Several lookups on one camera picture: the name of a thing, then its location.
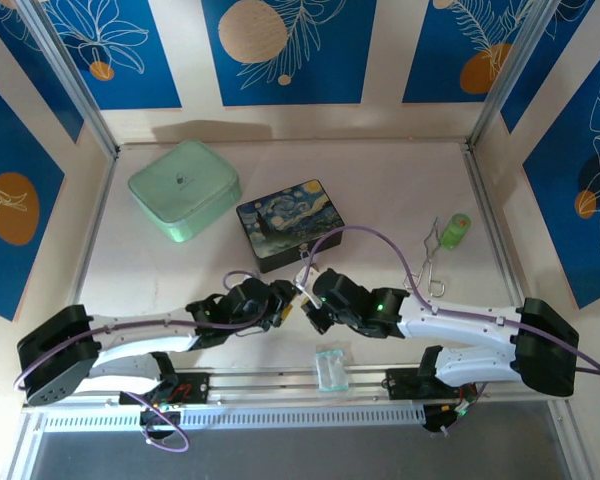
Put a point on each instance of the starry night print box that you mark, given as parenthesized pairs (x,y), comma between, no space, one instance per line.
(287,220)

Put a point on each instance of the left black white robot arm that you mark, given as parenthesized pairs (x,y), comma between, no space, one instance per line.
(145,345)

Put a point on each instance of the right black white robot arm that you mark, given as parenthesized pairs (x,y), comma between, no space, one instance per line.
(460,320)

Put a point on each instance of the clear plastic bag with sachet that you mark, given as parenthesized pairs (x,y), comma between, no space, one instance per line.
(332,370)

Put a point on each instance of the mint green zip case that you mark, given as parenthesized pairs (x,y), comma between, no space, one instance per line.
(180,185)

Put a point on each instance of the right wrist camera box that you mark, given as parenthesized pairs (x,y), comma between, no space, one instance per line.
(306,282)

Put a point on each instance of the aluminium mounting rail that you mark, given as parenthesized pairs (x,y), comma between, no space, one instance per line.
(280,387)

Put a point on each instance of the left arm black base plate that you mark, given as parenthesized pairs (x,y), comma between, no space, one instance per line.
(195,387)

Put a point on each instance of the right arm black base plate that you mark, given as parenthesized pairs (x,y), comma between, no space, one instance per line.
(402,382)

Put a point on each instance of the aluminium frame post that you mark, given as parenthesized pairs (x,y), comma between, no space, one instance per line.
(510,70)
(70,75)

